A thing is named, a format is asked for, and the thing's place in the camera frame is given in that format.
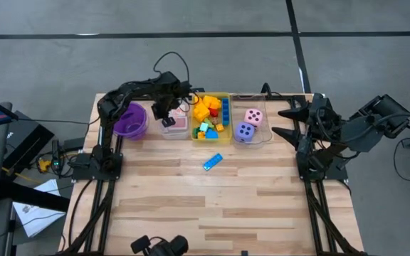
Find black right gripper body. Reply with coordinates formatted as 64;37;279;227
307;92;341;142

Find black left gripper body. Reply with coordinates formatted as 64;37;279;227
150;94;184;120

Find pink foam die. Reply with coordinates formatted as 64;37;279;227
243;108;264;128

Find purple foam die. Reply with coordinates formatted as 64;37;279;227
233;122;256;144

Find large blue toy block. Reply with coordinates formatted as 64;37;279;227
221;97;230;127

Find red playing card box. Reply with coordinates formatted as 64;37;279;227
171;116;189;131
171;105;189;118

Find small clear plastic container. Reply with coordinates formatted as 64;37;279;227
159;101;191;141

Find clear plastic bin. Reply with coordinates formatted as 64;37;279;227
230;93;273;149

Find purple plastic bucket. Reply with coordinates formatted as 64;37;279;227
112;102;149;142

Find long blue flat block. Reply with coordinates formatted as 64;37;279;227
202;152;224;172

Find yellow translucent tray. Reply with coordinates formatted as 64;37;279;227
189;92;233;145

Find black power strip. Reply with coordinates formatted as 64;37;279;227
50;139;63;178

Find black rounded object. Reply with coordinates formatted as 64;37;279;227
130;234;190;256

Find yellow connector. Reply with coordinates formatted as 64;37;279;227
36;158;52;174

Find black case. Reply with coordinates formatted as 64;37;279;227
1;110;56;171

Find white papers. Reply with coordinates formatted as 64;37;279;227
11;178;67;238

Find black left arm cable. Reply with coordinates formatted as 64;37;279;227
153;51;191;85

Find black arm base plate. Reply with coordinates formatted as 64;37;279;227
70;151;124;181
295;151;349;181

